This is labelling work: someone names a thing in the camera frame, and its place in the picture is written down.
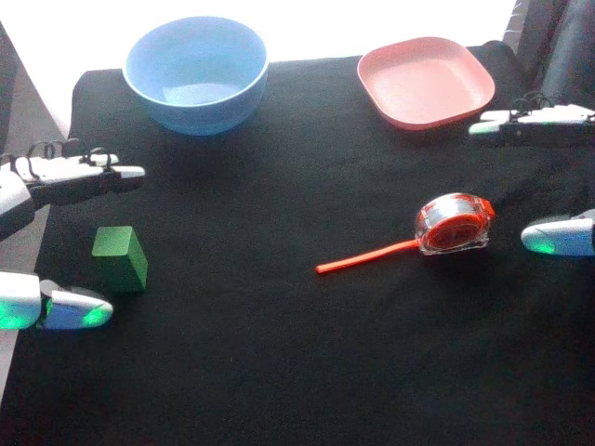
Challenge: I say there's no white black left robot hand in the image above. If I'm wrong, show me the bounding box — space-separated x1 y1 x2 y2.
0 138 146 332

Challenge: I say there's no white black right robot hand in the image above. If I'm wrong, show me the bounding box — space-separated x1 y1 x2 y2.
468 91 595 257

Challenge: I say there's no green block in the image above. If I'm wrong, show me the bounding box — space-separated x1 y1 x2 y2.
91 226 149 293

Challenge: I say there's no clear orange tape measure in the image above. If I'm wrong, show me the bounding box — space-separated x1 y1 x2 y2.
314 192 496 275

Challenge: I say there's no pink square plate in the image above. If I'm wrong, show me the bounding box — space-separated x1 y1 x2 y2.
356 36 496 131

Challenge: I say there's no blue bowl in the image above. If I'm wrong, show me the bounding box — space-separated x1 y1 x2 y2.
122 16 270 137

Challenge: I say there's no dark grey curtain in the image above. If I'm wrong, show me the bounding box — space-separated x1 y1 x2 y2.
504 0 595 111

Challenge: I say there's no black table cloth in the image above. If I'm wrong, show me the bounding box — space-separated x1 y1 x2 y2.
0 40 595 446

